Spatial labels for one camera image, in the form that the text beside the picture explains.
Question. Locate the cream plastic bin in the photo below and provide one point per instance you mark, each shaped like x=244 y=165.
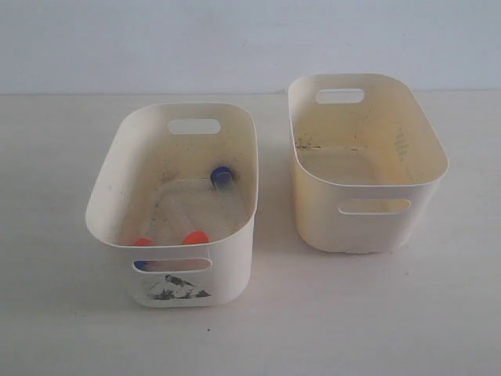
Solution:
x=365 y=160
x=170 y=150

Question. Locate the blue-capped clear tube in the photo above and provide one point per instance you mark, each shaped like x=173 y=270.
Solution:
x=223 y=181
x=141 y=265

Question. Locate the orange-capped clear tube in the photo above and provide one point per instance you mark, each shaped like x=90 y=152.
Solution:
x=151 y=228
x=183 y=225

